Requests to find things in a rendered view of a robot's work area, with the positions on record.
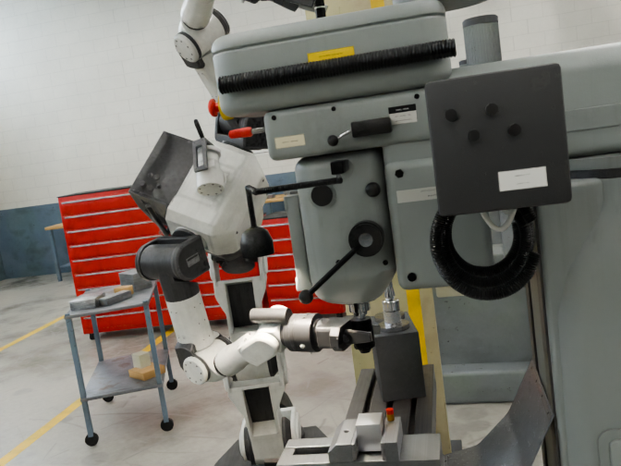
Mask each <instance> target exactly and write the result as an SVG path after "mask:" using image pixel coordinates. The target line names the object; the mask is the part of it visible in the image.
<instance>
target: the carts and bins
mask: <svg viewBox="0 0 621 466"><path fill-rule="evenodd" d="M118 274H119V279H120V285H117V286H112V287H106V288H96V289H90V288H87V289H86V291H85V292H84V293H83V294H82V295H79V296H78V297H77V298H76V299H74V300H72V301H71V302H70V303H69V305H70V310H69V311H68V312H67V313H65V316H64V319H65V320H66V324H67V332H68V337H69V342H70V347H71V351H72V357H73V362H74V366H75V371H76V376H77V380H78V385H79V394H80V402H81V404H82V409H83V413H84V418H85V423H86V427H87V433H88V434H87V435H86V437H85V443H86V444H87V445H88V446H90V447H92V446H95V445H96V444H97V443H98V440H99V436H98V435H97V434H96V433H94V432H93V428H92V423H91V415H90V409H89V404H88V401H89V400H94V399H103V400H104V401H106V402H110V401H112V400H113V398H114V396H118V395H123V394H127V393H132V392H138V391H142V390H147V389H153V388H157V387H158V392H159V397H160V402H161V407H162V413H163V419H162V421H161V428H162V429H163V430H164V431H170V430H171V429H173V426H174V422H173V420H172V419H171V418H169V417H168V412H167V407H166V401H165V396H164V377H165V371H166V367H167V372H168V377H169V380H168V381H167V383H166V386H167V388H168V389H170V390H174V389H176V388H177V380H176V379H174V377H173V372H172V367H171V362H170V356H169V348H168V346H167V340H166V334H165V330H164V319H163V314H162V309H161V303H160V298H159V293H158V287H157V280H153V281H148V280H144V279H142V278H141V277H140V276H139V274H138V273H137V270H136V269H132V270H129V271H126V272H122V273H118ZM153 293H154V298H155V304H156V309H157V314H158V320H159V325H160V330H161V336H162V341H163V346H164V348H163V349H156V344H155V339H154V333H153V329H152V318H151V314H150V308H149V304H150V301H151V298H152V294H153ZM141 306H143V309H144V314H145V319H146V325H147V329H148V335H149V340H150V345H151V351H143V350H141V351H138V352H135V353H133V354H131V355H126V356H121V357H115V358H111V359H105V360H104V355H103V350H102V345H101V340H100V335H99V330H98V325H97V320H96V315H95V314H99V313H109V312H114V311H120V310H126V309H131V308H137V307H141ZM88 315H90V316H91V323H92V328H93V334H94V338H95V343H96V348H97V353H98V358H99V362H98V364H97V366H96V368H95V370H94V372H93V374H92V376H91V379H90V381H89V383H88V385H87V386H86V388H85V386H84V381H83V375H82V371H81V366H80V361H79V353H78V347H77V342H76V338H75V333H74V328H73V324H72V318H77V317H82V316H88Z"/></svg>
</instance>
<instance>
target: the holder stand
mask: <svg viewBox="0 0 621 466"><path fill-rule="evenodd" d="M400 314H401V322H402V323H401V324H400V325H395V326H387V325H385V324H384V312H381V313H377V314H375V315H374V316H371V319H372V323H373V324H376V325H380V328H381V334H379V335H374V341H375V346H374V347H373V348H372V353H373V359H374V367H375V373H376V377H377V381H378V385H379V388H380V391H381V395H382V398H383V402H386V401H393V400H401V399H414V398H420V397H426V389H425V382H424V374H423V367H422V359H421V352H420V337H419V332H418V330H417V328H416V326H415V325H414V324H413V322H412V320H411V318H410V316H409V315H408V312H402V311H400Z"/></svg>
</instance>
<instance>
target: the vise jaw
mask: <svg viewBox="0 0 621 466"><path fill-rule="evenodd" d="M356 422H357V419H351V420H344V421H343V422H341V424H339V425H338V426H337V427H336V430H335V434H334V437H333V440H332V443H331V446H330V448H329V451H328V458H329V462H352V461H354V460H356V459H357V458H358V455H359V446H358V439H357V432H356Z"/></svg>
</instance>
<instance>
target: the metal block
mask: <svg viewBox="0 0 621 466"><path fill-rule="evenodd" d="M383 429H384V418H383V413H382V412H374V413H359V416H358V419H357V422H356V432H357V439H358V446H359V452H364V451H381V439H382V434H383Z"/></svg>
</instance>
